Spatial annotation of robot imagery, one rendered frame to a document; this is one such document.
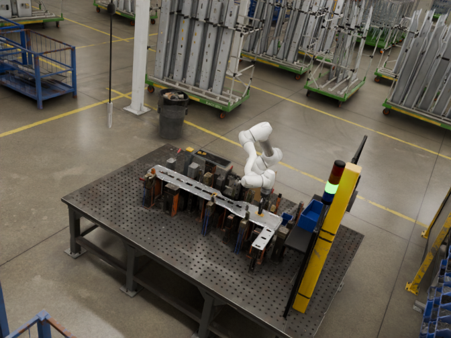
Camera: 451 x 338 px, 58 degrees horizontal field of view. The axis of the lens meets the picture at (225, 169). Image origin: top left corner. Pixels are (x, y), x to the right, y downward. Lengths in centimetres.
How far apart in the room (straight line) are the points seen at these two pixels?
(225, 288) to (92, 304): 134
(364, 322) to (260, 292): 148
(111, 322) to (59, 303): 52
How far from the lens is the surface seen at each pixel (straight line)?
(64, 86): 805
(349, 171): 261
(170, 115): 651
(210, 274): 345
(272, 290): 346
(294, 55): 1115
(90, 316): 403
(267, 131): 378
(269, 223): 359
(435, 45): 988
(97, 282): 429
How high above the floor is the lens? 316
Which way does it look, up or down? 31 degrees down
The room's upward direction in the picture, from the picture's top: 11 degrees clockwise
